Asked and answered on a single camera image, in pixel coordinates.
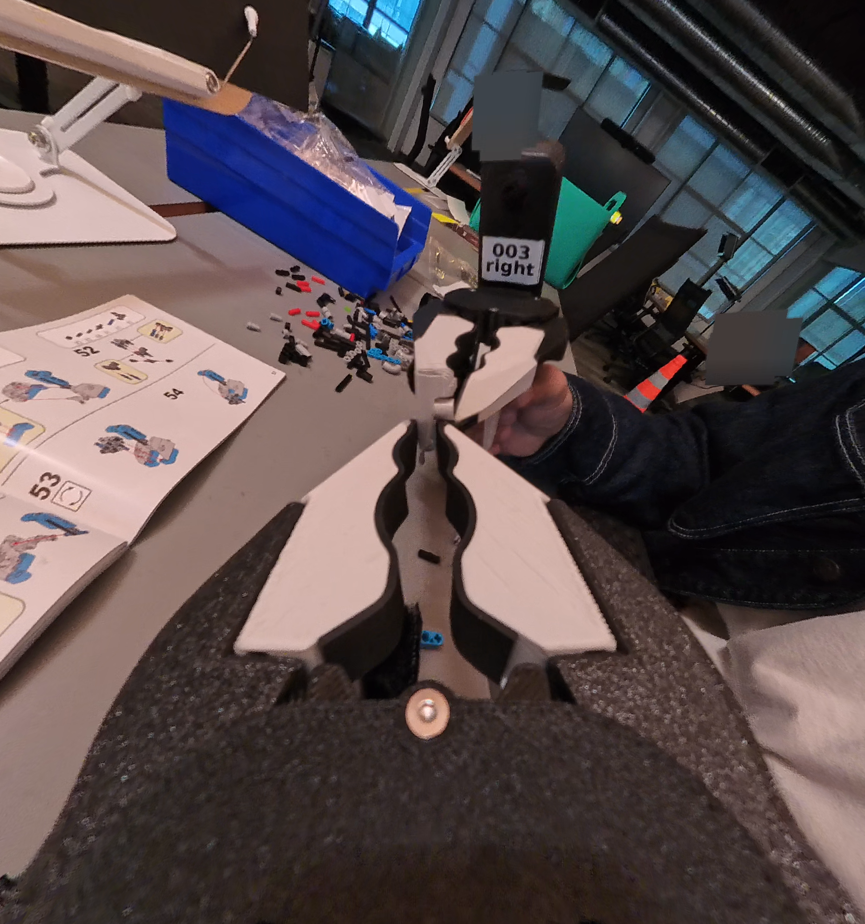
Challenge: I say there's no person's body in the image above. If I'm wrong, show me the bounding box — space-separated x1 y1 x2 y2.
645 505 865 924

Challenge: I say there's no person's right hand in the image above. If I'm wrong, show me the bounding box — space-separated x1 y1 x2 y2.
494 363 575 458

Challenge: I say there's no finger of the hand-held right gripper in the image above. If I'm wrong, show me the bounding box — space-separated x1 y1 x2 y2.
411 310 482 397
451 328 549 424

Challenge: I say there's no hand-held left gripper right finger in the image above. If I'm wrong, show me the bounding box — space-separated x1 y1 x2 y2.
436 423 619 683

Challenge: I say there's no green storage box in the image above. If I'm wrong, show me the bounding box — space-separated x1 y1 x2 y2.
469 177 627 290

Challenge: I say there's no empty clear plastic bag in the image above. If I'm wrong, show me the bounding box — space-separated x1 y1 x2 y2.
424 238 483 295

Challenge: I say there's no instruction booklet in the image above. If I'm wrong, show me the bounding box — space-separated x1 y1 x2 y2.
0 295 288 713

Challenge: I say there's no person's right forearm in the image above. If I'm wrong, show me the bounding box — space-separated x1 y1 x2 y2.
548 352 865 550

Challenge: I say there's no orange cone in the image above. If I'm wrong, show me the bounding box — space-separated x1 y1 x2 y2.
623 354 690 414

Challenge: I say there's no white desk lamp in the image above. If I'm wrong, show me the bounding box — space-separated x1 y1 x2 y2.
0 0 262 248

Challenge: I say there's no pile of clear plastic bags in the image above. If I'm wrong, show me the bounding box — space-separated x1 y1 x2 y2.
241 94 416 219

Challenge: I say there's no grey triangular panel piece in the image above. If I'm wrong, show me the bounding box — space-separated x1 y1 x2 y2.
409 364 462 463

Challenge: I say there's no paned window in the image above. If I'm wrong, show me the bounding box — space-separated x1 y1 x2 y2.
649 108 865 369

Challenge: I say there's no pile of toy building pieces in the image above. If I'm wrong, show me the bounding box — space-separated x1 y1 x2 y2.
245 263 433 395

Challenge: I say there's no blue plastic bin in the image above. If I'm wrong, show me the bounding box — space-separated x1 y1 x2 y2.
162 97 433 299

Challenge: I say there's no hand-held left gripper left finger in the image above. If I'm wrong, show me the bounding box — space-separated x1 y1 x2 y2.
232 422 422 665

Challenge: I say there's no black office chair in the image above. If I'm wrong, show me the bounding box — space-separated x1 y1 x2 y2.
602 282 709 388

